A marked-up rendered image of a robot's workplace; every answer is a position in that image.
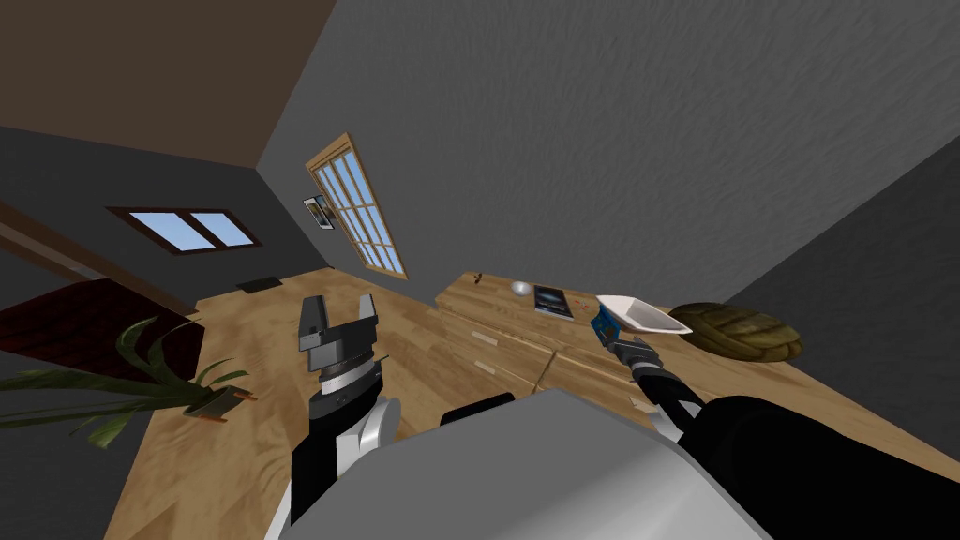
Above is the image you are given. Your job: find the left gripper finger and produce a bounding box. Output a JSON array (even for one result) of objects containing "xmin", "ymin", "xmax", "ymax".
[
  {"xmin": 352, "ymin": 292, "xmax": 380, "ymax": 330},
  {"xmin": 298, "ymin": 294, "xmax": 331, "ymax": 338}
]

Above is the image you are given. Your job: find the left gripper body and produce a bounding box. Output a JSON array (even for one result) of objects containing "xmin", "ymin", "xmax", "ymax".
[{"xmin": 298, "ymin": 318, "xmax": 381, "ymax": 373}]

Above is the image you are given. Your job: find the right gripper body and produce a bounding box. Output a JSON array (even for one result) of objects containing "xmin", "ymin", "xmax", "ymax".
[{"xmin": 607, "ymin": 335, "xmax": 656, "ymax": 368}]

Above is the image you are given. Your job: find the blue patterned box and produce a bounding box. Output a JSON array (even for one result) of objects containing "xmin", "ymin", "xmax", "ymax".
[{"xmin": 589, "ymin": 305, "xmax": 624, "ymax": 347}]

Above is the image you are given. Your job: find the white bowl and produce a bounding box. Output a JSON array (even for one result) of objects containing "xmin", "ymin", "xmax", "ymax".
[{"xmin": 595, "ymin": 294, "xmax": 694, "ymax": 337}]

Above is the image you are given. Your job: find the dark book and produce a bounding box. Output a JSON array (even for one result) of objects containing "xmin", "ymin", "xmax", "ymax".
[{"xmin": 532, "ymin": 284, "xmax": 576, "ymax": 323}]

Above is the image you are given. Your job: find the tall wooden framed window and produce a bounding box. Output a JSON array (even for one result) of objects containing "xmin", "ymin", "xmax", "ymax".
[{"xmin": 305, "ymin": 132, "xmax": 410, "ymax": 281}]

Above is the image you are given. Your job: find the olive green pouf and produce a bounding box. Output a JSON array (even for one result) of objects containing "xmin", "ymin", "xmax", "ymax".
[{"xmin": 667, "ymin": 302, "xmax": 804, "ymax": 365}]

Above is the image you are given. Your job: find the wooden dresser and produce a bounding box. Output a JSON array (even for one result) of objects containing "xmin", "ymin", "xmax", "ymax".
[{"xmin": 434, "ymin": 271, "xmax": 680, "ymax": 432}]

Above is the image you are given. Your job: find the wide dark framed window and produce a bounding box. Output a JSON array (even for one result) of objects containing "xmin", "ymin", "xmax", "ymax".
[{"xmin": 106, "ymin": 206, "xmax": 263, "ymax": 257}]

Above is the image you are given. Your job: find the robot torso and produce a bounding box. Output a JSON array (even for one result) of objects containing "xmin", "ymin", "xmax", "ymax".
[{"xmin": 278, "ymin": 388, "xmax": 773, "ymax": 540}]

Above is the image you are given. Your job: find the green potted plant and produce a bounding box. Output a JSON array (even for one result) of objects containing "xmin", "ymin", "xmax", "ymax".
[{"xmin": 0, "ymin": 314, "xmax": 258, "ymax": 451}]

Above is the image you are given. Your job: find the dark red sofa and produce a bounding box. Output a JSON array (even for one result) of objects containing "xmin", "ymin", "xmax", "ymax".
[{"xmin": 0, "ymin": 277, "xmax": 206, "ymax": 385}]

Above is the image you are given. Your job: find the small framed wall picture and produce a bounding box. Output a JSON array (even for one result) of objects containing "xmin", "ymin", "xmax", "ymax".
[{"xmin": 302, "ymin": 194, "xmax": 338, "ymax": 233}]

